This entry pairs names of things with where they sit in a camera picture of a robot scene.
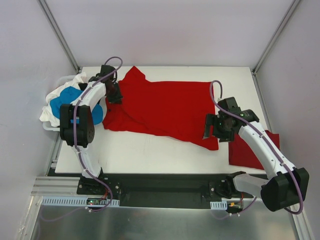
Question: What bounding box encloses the folded dark red t shirt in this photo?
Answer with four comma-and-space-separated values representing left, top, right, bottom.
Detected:
228, 134, 264, 170

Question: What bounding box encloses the left white cable duct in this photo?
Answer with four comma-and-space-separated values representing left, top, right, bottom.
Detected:
41, 196, 120, 208

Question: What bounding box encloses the purple cable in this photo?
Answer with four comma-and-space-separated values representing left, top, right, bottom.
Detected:
38, 56, 124, 222
209, 80, 306, 220

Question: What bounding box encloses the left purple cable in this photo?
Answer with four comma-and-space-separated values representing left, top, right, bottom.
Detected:
38, 56, 124, 222

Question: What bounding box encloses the aluminium frame rail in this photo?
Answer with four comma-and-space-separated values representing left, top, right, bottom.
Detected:
31, 176, 303, 202

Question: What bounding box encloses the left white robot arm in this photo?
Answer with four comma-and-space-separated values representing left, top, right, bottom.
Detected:
59, 64, 123, 195

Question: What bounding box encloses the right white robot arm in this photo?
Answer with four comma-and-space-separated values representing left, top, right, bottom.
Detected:
203, 97, 310, 215

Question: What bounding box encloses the bright red t shirt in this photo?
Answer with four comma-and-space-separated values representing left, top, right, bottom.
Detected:
102, 66, 219, 151

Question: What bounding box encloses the blue t shirt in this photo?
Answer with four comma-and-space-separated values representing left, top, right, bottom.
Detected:
49, 86, 104, 126

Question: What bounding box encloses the white cable duct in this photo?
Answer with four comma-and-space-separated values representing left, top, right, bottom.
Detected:
41, 196, 120, 208
210, 200, 228, 211

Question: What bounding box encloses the right white cable duct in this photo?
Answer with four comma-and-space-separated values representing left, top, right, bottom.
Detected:
210, 200, 228, 211

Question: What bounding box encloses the white t shirt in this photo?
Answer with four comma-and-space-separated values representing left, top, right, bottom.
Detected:
39, 72, 88, 129

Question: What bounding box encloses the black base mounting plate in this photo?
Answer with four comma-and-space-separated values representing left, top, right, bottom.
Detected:
76, 173, 242, 209

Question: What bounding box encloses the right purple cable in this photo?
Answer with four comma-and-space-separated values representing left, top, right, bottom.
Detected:
209, 80, 306, 220

